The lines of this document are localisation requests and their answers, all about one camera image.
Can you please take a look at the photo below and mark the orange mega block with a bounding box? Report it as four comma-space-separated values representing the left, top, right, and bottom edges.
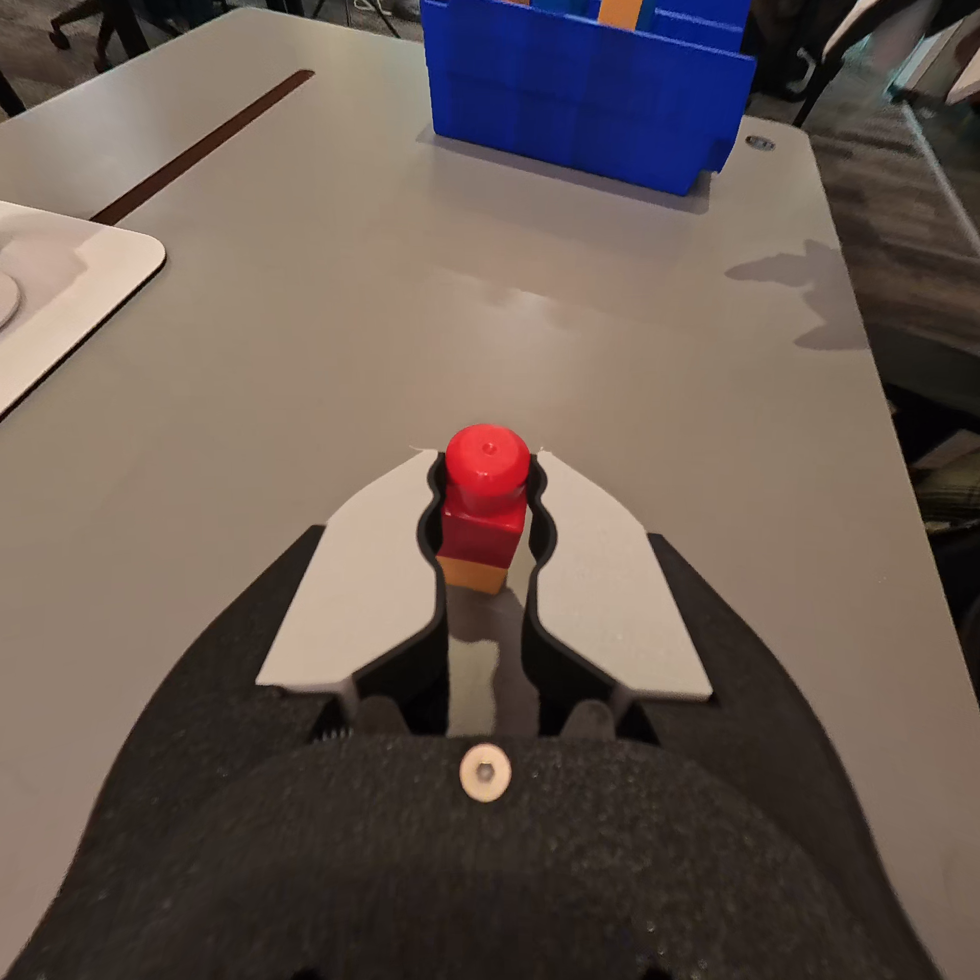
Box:
436, 556, 510, 596

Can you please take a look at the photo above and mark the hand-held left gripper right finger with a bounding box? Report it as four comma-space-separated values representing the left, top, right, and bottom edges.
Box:
523, 449, 715, 722

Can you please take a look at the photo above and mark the office chair with pale seat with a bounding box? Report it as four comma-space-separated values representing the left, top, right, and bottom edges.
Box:
792, 0, 980, 127

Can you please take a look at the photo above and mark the black office chair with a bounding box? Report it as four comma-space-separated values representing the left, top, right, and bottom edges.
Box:
46, 0, 231, 74

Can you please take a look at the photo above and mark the blue plastic bin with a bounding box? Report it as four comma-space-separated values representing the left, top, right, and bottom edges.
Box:
420, 0, 759, 199

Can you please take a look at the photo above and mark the red mega block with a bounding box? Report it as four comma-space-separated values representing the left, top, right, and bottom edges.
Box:
438, 423, 533, 571

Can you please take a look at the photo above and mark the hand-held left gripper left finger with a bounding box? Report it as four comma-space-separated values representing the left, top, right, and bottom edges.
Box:
255, 448, 450, 724

